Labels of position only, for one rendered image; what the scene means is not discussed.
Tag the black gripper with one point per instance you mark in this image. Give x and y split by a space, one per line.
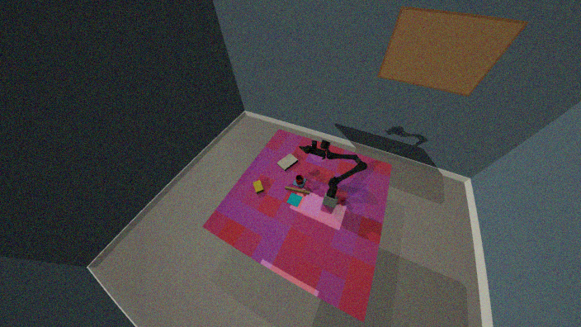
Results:
308 150

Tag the yellow flat bar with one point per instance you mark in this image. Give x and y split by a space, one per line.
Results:
258 186

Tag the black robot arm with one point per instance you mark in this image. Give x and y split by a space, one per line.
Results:
332 191

